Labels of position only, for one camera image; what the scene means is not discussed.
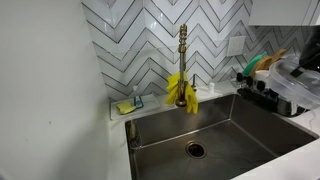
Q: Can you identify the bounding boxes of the small clear soap bottle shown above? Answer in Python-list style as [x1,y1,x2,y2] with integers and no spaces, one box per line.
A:
[131,85,145,110]

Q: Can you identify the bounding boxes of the stainless steel sink basin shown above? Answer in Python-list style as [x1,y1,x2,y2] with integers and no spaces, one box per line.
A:
[124,93,318,180]

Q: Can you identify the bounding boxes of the white mug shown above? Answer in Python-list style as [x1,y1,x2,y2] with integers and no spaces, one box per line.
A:
[253,69,273,86]

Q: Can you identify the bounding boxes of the steel utensil cup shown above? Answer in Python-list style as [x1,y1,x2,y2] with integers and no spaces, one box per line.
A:
[276,96,298,117]

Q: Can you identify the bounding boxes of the yellow rubber gloves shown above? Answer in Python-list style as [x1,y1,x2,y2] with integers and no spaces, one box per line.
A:
[165,70,200,116]

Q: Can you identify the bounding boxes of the white wall outlet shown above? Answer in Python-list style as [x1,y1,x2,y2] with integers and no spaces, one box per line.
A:
[226,34,247,58]

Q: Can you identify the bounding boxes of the white wall cabinet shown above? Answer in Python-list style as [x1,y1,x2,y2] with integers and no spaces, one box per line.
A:
[248,0,320,27]

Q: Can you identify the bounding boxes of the small white bottle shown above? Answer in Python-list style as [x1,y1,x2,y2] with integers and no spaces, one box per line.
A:
[207,81,216,95]

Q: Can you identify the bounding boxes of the clear plastic container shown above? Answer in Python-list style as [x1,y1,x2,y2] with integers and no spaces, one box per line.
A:
[267,54,320,111]

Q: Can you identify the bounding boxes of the gold spring neck faucet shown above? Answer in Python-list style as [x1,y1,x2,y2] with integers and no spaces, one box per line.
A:
[175,23,190,108]

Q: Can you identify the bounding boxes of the steel dish rack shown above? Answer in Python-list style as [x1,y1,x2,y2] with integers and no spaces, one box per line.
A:
[236,74,306,118]

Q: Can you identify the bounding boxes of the gold faucet lever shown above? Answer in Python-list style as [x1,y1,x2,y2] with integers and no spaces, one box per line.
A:
[190,73,199,93]

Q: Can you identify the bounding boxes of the yellow sponge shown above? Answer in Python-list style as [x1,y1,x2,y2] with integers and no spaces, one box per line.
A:
[115,100,138,116]

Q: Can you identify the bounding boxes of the dark sink caddy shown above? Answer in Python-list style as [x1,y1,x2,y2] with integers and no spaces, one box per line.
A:
[128,119,142,150]

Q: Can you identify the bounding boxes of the wooden cutting board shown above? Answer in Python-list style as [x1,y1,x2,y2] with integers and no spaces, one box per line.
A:
[249,55,274,78]
[266,48,288,66]

